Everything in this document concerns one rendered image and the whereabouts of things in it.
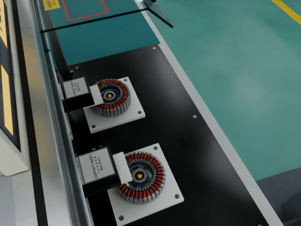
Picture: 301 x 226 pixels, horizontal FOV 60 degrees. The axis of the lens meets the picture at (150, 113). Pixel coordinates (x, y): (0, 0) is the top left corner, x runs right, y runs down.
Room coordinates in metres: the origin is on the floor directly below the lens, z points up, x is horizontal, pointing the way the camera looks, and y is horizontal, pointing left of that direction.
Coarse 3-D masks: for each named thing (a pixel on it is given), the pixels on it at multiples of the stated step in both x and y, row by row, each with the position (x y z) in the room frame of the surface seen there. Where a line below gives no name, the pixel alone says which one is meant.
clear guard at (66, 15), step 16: (64, 0) 0.48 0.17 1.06; (80, 0) 0.48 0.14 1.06; (96, 0) 0.48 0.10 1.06; (112, 0) 0.48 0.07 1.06; (128, 0) 0.48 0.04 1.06; (144, 0) 0.48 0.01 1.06; (48, 16) 0.42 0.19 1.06; (64, 16) 0.42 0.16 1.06; (80, 16) 0.42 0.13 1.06; (96, 16) 0.42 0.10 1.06; (112, 16) 0.43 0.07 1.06; (160, 16) 0.46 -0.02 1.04
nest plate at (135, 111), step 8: (120, 80) 0.53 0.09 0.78; (128, 80) 0.53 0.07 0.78; (136, 96) 0.47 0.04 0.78; (136, 104) 0.44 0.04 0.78; (88, 112) 0.42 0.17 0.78; (128, 112) 0.42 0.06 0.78; (136, 112) 0.42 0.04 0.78; (88, 120) 0.39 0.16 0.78; (96, 120) 0.39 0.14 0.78; (104, 120) 0.39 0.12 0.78; (112, 120) 0.39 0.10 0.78; (120, 120) 0.39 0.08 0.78; (128, 120) 0.39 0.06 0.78; (96, 128) 0.36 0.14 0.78; (104, 128) 0.37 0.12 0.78
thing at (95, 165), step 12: (84, 156) 0.21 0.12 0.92; (96, 156) 0.21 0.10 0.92; (108, 156) 0.21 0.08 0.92; (120, 156) 0.23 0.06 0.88; (84, 168) 0.19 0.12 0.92; (96, 168) 0.19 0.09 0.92; (108, 168) 0.19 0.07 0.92; (120, 168) 0.21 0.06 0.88; (84, 180) 0.17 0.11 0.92; (96, 180) 0.17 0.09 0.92; (108, 180) 0.17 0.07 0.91; (120, 180) 0.18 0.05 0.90; (96, 192) 0.16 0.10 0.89
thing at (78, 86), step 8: (72, 80) 0.45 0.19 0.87; (80, 80) 0.45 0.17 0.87; (64, 88) 0.42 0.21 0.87; (72, 88) 0.42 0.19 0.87; (80, 88) 0.42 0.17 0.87; (88, 88) 0.42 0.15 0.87; (96, 88) 0.46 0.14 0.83; (64, 96) 0.40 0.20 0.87; (72, 96) 0.40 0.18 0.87; (80, 96) 0.40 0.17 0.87; (88, 96) 0.40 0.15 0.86; (96, 96) 0.43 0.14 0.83; (72, 104) 0.39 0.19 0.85; (80, 104) 0.39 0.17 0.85; (88, 104) 0.40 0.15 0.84; (96, 104) 0.41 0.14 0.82
